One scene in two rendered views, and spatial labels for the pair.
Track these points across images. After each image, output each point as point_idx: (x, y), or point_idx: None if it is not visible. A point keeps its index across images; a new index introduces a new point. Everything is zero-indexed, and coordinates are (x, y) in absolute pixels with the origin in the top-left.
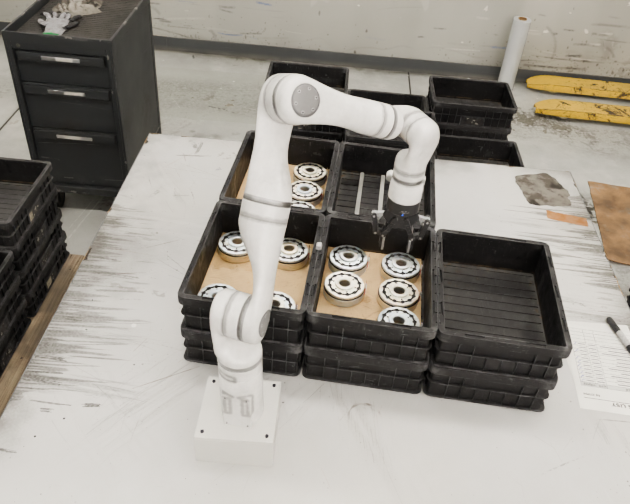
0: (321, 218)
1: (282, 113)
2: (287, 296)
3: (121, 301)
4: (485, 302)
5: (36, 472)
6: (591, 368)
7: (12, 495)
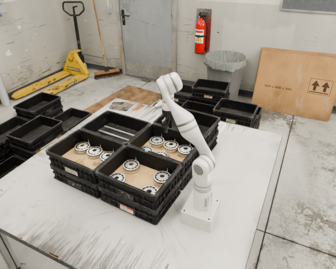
0: (128, 145)
1: (180, 87)
2: (159, 171)
3: (102, 244)
4: None
5: None
6: None
7: None
